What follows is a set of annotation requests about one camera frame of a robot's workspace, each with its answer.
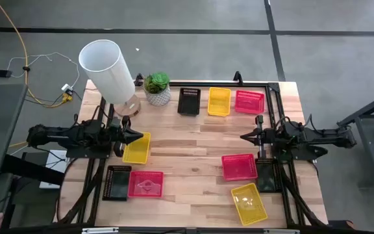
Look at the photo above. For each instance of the white power adapter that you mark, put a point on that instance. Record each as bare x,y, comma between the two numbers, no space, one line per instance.
67,87

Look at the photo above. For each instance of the white flat box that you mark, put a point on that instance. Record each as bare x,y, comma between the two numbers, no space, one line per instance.
54,167

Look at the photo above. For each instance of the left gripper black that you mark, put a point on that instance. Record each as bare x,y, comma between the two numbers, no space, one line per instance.
119,130

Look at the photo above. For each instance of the grey metal desk frame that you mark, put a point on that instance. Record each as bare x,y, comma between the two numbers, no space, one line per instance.
365,112

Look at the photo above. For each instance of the black plastic basket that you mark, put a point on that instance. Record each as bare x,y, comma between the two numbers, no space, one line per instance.
267,178
117,185
189,104

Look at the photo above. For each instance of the silver metal bracket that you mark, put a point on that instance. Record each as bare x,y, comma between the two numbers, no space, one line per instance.
281,231
100,230

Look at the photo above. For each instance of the red plastic basket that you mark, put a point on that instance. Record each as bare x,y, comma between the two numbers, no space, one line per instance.
239,167
135,192
249,103

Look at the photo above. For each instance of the black aluminium table frame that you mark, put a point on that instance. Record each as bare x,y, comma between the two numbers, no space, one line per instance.
222,84

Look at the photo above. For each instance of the white cylindrical lamp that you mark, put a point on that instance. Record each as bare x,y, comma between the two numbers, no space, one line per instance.
106,68

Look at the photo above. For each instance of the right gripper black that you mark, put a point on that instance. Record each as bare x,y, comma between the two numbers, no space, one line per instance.
266,137

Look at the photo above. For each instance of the yellow plastic basket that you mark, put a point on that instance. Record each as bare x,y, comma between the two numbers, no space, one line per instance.
219,102
138,152
248,205

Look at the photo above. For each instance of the green succulent in white pot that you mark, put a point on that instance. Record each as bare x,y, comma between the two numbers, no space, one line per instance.
157,94

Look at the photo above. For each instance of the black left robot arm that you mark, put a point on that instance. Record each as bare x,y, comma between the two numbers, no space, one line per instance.
60,136

